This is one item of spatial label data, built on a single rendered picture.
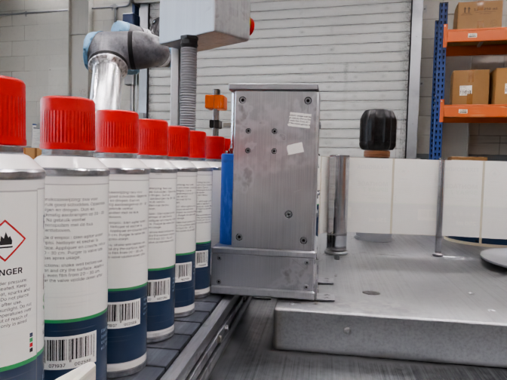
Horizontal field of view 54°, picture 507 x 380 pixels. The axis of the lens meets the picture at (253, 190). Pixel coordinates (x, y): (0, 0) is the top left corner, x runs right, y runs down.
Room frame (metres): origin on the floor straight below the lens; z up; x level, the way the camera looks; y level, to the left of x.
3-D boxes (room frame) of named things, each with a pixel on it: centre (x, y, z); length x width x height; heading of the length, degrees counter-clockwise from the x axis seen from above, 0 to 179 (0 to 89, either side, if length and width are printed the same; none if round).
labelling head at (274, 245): (0.67, -0.02, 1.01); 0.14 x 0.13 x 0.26; 172
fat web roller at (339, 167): (0.93, -0.16, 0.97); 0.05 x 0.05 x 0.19
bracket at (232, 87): (0.67, -0.03, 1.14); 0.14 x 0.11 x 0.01; 172
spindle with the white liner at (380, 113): (1.13, -0.28, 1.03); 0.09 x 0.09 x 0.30
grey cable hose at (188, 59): (0.95, 0.13, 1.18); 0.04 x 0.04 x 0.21
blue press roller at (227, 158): (0.64, 0.03, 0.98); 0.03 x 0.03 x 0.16
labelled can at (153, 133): (0.47, 0.10, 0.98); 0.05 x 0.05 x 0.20
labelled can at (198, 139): (0.61, 0.08, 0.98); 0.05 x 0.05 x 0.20
